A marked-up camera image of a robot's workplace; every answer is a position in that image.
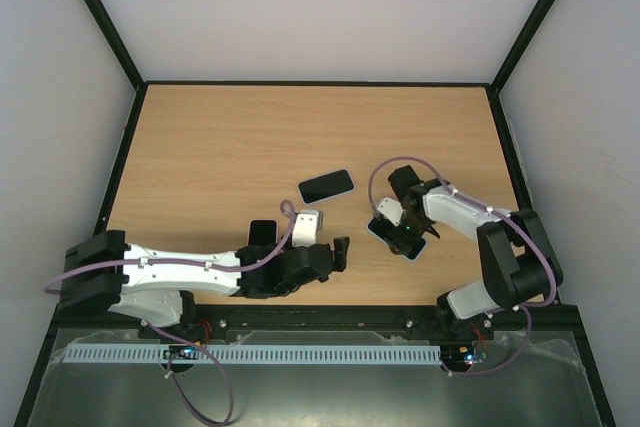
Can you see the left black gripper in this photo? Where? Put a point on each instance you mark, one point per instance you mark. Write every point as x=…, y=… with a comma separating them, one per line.
x=338, y=253

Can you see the phone in pink case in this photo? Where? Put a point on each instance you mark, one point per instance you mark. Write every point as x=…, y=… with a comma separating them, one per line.
x=263, y=232

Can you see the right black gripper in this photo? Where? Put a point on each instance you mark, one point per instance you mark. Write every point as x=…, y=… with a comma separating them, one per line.
x=400, y=236

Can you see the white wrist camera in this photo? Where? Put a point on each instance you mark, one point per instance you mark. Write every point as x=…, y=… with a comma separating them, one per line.
x=307, y=224
x=391, y=210

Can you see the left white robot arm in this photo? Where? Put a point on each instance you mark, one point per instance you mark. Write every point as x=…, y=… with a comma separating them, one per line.
x=108, y=274

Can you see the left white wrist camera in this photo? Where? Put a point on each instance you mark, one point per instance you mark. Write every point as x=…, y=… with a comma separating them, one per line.
x=307, y=224

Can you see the grey slotted cable duct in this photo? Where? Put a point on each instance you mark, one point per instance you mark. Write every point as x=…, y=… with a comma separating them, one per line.
x=255, y=354

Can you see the light blue phone case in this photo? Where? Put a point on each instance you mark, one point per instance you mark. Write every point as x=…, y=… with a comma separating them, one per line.
x=420, y=254

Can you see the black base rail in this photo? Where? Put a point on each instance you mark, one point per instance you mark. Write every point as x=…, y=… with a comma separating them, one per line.
x=226, y=322

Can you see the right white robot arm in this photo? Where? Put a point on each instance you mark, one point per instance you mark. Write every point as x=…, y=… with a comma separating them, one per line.
x=518, y=263

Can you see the black aluminium frame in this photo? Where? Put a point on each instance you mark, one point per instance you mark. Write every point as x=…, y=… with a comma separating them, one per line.
x=493, y=90

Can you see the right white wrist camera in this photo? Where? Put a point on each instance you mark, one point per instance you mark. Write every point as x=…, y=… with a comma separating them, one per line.
x=391, y=210

